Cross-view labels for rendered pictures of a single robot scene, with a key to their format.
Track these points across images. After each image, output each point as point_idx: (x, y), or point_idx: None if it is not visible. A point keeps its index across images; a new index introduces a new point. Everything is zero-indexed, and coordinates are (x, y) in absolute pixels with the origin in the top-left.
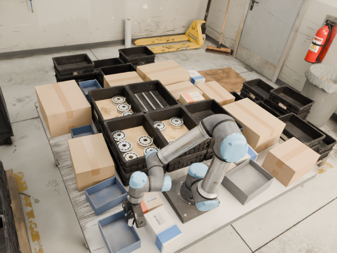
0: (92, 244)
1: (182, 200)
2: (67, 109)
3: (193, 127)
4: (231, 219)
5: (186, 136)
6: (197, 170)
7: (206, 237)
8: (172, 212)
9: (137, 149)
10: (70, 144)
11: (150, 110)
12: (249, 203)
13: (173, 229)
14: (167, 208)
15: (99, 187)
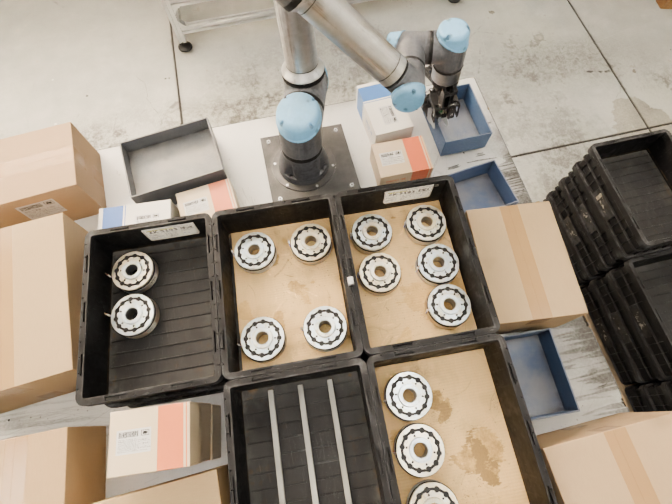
0: (493, 131)
1: (329, 153)
2: (621, 438)
3: (228, 289)
4: (253, 121)
5: (350, 8)
6: (305, 106)
7: None
8: (352, 152)
9: (402, 261)
10: (575, 292)
11: (342, 364)
12: None
13: (370, 95)
14: (358, 161)
15: None
